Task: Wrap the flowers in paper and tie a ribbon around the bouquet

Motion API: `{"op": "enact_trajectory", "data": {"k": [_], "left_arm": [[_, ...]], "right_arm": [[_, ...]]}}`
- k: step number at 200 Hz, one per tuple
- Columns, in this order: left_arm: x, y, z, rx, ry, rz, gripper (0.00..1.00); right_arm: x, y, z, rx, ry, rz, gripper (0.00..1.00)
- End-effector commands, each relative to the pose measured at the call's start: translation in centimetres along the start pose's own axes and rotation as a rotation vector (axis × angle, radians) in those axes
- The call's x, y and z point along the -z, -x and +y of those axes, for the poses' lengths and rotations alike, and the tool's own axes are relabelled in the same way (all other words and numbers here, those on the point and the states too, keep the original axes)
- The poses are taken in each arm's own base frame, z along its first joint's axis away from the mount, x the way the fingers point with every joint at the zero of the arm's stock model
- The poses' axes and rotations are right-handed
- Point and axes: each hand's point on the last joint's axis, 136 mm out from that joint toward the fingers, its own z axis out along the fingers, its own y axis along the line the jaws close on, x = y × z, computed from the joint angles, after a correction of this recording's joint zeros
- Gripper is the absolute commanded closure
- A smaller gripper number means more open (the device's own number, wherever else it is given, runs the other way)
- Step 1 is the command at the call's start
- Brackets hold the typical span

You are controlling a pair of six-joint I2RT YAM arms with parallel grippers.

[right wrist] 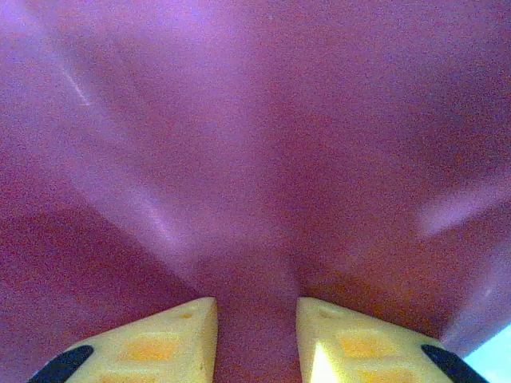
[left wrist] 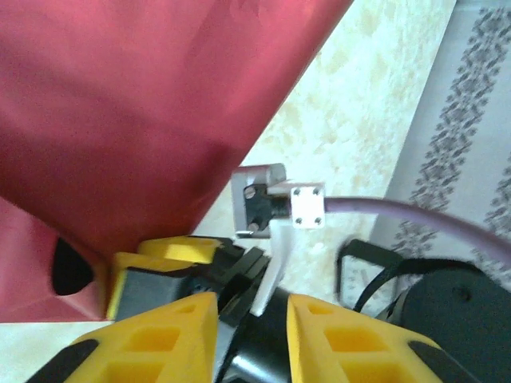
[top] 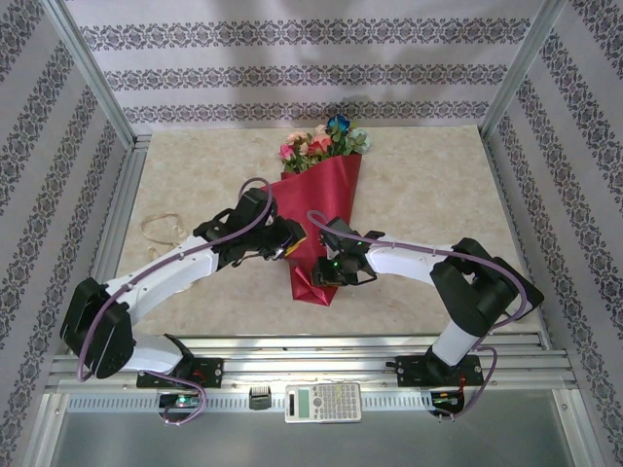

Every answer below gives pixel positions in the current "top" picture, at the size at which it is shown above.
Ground aluminium side rail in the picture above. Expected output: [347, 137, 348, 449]
[72, 135, 150, 341]

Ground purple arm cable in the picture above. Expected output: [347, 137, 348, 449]
[306, 209, 531, 423]
[77, 177, 279, 428]

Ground pale mint artificial rose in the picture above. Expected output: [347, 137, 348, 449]
[349, 128, 373, 156]

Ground beige ribbon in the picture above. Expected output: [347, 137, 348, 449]
[139, 212, 189, 259]

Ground aluminium frame post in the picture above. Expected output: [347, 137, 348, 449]
[41, 0, 137, 150]
[478, 0, 569, 140]

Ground aluminium mounting rails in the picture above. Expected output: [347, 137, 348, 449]
[46, 333, 580, 394]

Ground dark red wrapping paper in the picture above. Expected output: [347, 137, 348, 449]
[260, 154, 364, 307]

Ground small circuit board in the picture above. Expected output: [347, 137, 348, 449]
[159, 393, 202, 409]
[430, 391, 466, 411]

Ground black white handheld device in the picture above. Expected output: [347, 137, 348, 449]
[508, 269, 545, 323]

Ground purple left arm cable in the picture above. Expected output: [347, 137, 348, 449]
[77, 177, 279, 428]

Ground grey scientific calculator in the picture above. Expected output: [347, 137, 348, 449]
[284, 382, 364, 424]

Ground perforated metal cable tray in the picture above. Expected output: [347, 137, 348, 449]
[65, 391, 575, 413]

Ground blue artificial rose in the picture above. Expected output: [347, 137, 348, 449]
[325, 115, 351, 147]

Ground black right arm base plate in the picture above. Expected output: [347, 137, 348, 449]
[396, 354, 486, 389]

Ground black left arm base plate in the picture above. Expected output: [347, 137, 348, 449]
[135, 357, 225, 390]

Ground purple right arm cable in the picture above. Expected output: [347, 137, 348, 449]
[306, 209, 531, 423]

